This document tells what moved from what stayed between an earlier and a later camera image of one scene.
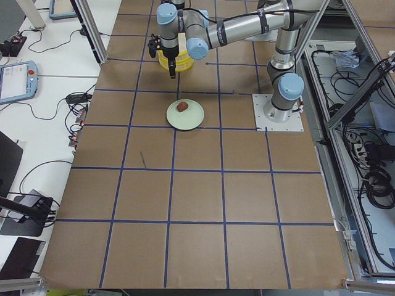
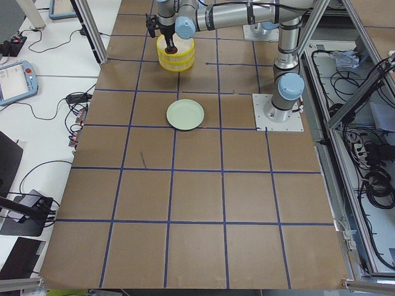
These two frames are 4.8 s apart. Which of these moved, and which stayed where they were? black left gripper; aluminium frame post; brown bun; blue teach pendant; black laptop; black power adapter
Moved: black left gripper; brown bun
Stayed: black laptop; black power adapter; blue teach pendant; aluminium frame post
